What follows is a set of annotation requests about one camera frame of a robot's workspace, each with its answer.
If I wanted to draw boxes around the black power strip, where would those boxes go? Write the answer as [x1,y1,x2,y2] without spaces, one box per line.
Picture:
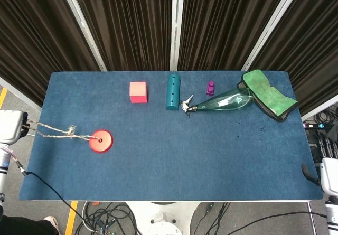
[303,123,327,130]

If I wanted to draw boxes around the teal half-cylinder block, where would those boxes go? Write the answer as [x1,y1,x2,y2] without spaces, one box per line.
[165,72,182,111]

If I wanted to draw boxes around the long black floor cable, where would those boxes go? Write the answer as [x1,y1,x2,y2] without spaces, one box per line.
[205,202,328,235]

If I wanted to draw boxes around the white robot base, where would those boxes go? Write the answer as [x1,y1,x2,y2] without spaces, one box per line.
[126,201,202,235]

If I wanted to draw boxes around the white screen frame post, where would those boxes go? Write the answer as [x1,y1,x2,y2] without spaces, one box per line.
[241,0,305,71]
[57,0,108,72]
[169,0,185,71]

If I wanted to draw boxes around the person's black trouser leg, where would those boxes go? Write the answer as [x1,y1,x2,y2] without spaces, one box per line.
[0,213,60,235]

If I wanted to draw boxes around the dark pleated screen panel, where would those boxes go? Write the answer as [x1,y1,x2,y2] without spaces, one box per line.
[178,0,294,71]
[0,0,102,109]
[248,0,338,117]
[69,0,175,72]

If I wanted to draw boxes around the green cloth pouch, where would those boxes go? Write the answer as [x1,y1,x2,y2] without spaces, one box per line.
[236,69,299,123]

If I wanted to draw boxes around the purple toy brick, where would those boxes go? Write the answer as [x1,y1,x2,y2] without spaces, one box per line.
[205,80,216,97]

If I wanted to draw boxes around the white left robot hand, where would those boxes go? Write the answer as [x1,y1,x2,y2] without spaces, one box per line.
[0,109,31,145]

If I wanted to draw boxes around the tangled black floor cables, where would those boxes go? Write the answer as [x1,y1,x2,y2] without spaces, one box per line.
[74,202,145,235]

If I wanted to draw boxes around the person's light shoe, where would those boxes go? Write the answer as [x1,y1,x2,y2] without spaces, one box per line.
[43,215,59,233]

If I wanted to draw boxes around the pink cube block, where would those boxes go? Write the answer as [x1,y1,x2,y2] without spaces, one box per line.
[129,81,148,104]

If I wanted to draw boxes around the coiled black cables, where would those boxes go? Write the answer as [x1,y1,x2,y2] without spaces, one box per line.
[313,107,338,126]

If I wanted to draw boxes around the blue table mat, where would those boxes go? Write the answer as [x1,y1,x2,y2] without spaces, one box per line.
[18,71,325,202]

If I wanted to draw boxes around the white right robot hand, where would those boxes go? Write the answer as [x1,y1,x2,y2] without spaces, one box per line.
[301,136,338,195]

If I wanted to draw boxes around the green glass spray bottle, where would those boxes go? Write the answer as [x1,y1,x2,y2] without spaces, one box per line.
[179,88,253,119]

